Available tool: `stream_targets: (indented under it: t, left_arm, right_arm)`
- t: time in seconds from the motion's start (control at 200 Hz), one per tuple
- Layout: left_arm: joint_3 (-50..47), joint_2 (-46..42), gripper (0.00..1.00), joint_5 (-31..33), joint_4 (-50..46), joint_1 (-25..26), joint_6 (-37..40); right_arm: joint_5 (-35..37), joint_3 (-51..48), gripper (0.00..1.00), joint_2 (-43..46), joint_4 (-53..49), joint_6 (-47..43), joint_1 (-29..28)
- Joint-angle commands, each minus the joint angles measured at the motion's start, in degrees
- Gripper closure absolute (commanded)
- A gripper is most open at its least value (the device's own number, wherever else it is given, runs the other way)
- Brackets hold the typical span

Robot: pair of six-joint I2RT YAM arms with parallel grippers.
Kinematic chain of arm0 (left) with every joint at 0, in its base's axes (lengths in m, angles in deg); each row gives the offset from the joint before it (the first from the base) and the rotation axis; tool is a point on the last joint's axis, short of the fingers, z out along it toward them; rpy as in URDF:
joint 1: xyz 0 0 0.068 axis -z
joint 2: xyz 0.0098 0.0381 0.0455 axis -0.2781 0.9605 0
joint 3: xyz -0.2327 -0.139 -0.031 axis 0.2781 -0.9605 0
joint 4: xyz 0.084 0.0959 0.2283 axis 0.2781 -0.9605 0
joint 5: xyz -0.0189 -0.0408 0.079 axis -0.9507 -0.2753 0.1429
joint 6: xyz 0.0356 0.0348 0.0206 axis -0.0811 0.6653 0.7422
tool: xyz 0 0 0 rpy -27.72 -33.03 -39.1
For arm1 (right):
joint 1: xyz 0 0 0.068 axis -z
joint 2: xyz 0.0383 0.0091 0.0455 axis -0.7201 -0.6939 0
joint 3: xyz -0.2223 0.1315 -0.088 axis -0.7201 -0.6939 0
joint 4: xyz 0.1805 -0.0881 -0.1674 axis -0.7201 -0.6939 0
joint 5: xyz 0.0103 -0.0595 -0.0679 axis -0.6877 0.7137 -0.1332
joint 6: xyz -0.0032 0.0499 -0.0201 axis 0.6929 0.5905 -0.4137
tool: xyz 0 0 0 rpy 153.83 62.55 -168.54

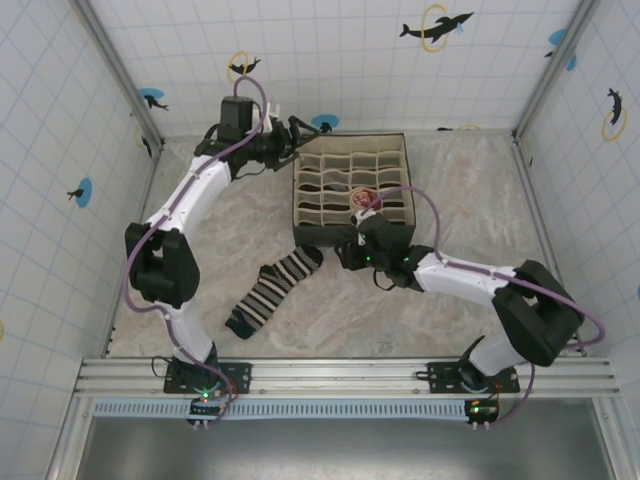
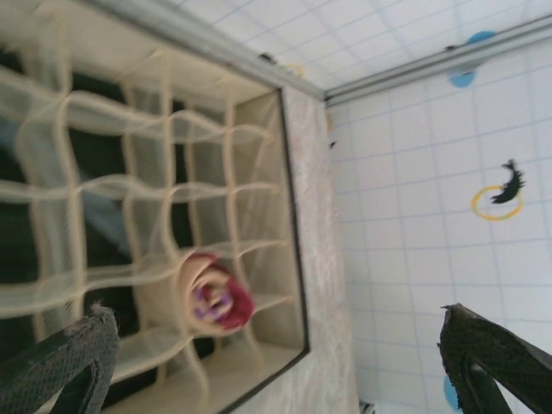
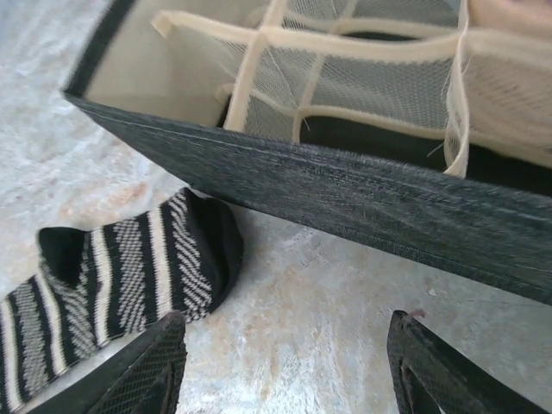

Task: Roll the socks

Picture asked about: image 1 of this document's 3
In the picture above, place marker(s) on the peach sock purple maroon stripes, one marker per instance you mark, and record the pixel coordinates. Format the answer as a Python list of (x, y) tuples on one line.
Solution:
[(365, 200)]

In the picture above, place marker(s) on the dark fabric organizer box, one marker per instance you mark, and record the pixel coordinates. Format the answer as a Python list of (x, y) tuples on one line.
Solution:
[(310, 235)]

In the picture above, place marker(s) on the black white striped sock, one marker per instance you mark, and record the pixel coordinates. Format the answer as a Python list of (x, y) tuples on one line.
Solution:
[(280, 285)]

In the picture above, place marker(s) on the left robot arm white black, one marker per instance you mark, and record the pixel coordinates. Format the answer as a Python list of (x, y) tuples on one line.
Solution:
[(200, 190)]

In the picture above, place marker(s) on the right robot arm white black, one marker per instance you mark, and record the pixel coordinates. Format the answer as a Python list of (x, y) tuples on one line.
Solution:
[(450, 277)]

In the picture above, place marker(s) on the dolphin blue oval sticker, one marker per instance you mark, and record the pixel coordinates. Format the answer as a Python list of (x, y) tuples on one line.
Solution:
[(152, 99), (82, 192), (557, 36), (326, 121)]

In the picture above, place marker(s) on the small circuit board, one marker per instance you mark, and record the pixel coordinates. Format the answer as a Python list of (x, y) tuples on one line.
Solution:
[(482, 411), (205, 407)]

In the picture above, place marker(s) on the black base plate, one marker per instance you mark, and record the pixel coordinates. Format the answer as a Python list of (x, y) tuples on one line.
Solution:
[(240, 375), (440, 375)]

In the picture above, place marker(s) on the aluminium rail beam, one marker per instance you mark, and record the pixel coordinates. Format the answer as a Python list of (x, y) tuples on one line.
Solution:
[(325, 377)]

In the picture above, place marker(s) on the aluminium table edge rail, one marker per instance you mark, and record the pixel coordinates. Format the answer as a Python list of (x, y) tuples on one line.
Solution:
[(145, 200), (536, 200)]

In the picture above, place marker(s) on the aluminium corner post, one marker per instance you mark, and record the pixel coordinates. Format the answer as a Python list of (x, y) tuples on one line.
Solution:
[(542, 92), (127, 85)]

